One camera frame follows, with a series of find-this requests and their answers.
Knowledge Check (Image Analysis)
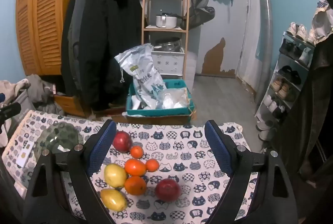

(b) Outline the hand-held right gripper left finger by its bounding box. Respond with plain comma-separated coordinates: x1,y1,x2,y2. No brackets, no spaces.
23,120,117,224

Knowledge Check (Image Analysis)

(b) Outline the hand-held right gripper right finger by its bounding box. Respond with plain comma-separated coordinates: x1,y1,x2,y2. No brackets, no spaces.
204,120,298,224

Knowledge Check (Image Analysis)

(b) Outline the red apple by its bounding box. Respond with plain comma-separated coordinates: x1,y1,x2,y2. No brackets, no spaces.
155,179,182,201
112,131,133,153

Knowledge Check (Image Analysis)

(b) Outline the yellow pear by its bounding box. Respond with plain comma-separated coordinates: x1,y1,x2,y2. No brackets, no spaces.
100,188,128,212
104,164,128,188

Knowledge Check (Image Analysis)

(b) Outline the small tangerine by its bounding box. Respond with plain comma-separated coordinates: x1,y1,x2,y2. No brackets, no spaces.
145,158,160,172
130,145,144,159

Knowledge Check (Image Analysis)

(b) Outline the clear glass plate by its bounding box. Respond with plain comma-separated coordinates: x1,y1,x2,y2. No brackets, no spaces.
34,121,84,155

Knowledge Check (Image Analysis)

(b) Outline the large navel orange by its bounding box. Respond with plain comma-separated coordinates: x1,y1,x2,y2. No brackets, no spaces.
124,176,147,196

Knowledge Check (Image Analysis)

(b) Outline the grey padded jacket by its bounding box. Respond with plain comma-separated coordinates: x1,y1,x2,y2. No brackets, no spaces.
25,74,65,116

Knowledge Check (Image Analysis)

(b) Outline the cat print tablecloth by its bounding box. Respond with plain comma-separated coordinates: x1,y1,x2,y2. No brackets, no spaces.
1,109,259,224

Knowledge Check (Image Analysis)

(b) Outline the white yellow card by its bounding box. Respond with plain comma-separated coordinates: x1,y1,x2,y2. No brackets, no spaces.
15,141,36,170

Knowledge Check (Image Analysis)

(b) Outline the wooden drawer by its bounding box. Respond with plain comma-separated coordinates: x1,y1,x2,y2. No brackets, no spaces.
53,94,91,118

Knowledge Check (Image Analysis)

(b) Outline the teal lined cardboard box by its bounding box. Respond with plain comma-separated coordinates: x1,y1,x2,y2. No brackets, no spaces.
122,79,197,125

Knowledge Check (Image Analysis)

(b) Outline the clear plastic bag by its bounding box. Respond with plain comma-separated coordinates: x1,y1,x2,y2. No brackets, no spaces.
156,88,191,110

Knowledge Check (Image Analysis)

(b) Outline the white rice bag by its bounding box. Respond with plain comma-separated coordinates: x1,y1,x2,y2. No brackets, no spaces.
114,43,167,110

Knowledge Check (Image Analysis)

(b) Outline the shoe rack with shoes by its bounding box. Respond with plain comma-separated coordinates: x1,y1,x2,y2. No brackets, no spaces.
256,22,316,141

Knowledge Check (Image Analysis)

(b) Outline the wooden louvered wardrobe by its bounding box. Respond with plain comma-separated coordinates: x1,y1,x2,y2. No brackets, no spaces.
15,0,78,76

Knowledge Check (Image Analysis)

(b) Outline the white perforated crate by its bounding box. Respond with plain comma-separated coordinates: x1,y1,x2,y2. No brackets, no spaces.
152,47,185,76

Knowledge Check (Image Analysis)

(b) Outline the grey hanging jacket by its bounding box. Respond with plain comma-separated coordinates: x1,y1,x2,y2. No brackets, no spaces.
67,0,89,76

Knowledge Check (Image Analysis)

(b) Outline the dark brown coat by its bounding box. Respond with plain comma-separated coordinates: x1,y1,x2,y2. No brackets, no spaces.
271,34,333,188

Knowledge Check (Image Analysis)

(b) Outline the black hooded coat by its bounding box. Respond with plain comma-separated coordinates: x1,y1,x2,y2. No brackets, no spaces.
60,0,143,111

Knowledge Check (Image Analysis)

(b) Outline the white door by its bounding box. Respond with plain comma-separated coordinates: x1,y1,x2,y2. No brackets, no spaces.
215,0,254,80

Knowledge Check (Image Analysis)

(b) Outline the grey metal pipe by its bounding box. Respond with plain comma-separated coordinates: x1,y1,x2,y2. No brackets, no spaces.
252,0,272,110

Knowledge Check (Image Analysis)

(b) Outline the green hanging bag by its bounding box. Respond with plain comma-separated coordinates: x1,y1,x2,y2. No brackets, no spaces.
188,0,216,30

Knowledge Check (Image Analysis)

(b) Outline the metal pot on shelf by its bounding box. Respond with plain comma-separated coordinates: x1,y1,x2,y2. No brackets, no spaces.
155,13,183,29

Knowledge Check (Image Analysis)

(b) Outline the wooden shelf rack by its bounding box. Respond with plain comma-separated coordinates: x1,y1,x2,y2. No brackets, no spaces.
142,0,191,81

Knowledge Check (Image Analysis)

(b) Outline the floral frilled cloth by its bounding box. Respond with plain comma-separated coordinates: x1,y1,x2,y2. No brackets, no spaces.
311,0,333,45

